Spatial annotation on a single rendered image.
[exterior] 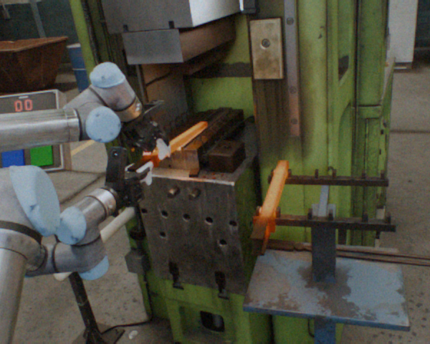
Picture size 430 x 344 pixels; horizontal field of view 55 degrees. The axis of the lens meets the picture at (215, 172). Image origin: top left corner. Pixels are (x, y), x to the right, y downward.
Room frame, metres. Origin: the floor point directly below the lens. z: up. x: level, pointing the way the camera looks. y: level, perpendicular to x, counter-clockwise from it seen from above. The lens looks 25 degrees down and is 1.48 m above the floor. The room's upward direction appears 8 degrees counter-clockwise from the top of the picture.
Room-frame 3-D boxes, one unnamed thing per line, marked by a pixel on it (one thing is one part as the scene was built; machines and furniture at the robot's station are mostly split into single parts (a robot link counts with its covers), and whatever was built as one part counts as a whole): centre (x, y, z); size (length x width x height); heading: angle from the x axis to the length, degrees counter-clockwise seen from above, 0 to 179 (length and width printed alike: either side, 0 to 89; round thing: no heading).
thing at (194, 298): (1.46, -0.01, 0.23); 0.55 x 0.37 x 0.47; 152
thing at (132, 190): (1.01, 0.26, 0.99); 0.12 x 0.08 x 0.09; 152
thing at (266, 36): (1.26, -0.20, 1.27); 0.09 x 0.02 x 0.17; 62
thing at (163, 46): (1.48, 0.04, 1.32); 0.42 x 0.20 x 0.10; 152
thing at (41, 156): (1.35, 0.58, 1.01); 0.07 x 0.05 x 0.07; 87
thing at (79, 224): (0.87, 0.33, 1.00); 0.11 x 0.08 x 0.09; 152
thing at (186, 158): (1.48, 0.04, 0.96); 0.42 x 0.20 x 0.09; 152
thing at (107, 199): (0.94, 0.30, 1.00); 0.08 x 0.05 x 0.08; 62
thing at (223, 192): (1.46, -0.01, 0.69); 0.56 x 0.38 x 0.45; 152
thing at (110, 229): (1.38, 0.48, 0.62); 0.44 x 0.05 x 0.05; 152
